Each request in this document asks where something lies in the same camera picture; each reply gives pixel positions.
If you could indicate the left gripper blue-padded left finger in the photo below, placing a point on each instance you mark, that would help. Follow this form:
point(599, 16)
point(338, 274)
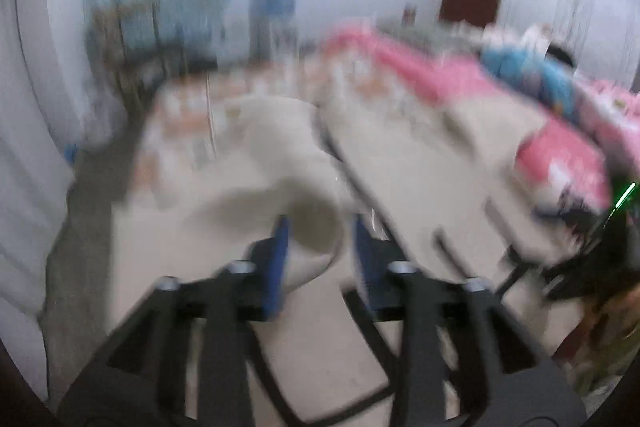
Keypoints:
point(179, 358)

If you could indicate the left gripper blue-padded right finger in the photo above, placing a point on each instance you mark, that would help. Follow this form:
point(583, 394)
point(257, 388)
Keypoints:
point(464, 359)

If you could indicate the beige fleece jacket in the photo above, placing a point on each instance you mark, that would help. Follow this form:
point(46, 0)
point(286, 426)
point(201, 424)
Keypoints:
point(323, 360)

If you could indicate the pink floral blanket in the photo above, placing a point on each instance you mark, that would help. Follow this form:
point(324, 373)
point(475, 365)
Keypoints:
point(552, 158)

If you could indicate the blue patterned garment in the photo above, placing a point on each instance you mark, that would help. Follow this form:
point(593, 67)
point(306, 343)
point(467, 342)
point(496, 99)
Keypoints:
point(534, 76)

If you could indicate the wooden chair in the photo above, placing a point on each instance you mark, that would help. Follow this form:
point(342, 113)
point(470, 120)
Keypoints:
point(127, 36)

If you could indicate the white padded mattress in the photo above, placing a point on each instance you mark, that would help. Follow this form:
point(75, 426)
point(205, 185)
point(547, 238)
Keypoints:
point(35, 179)

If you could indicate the blue water dispenser bottle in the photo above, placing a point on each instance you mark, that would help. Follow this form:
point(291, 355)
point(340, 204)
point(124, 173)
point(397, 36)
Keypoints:
point(273, 29)

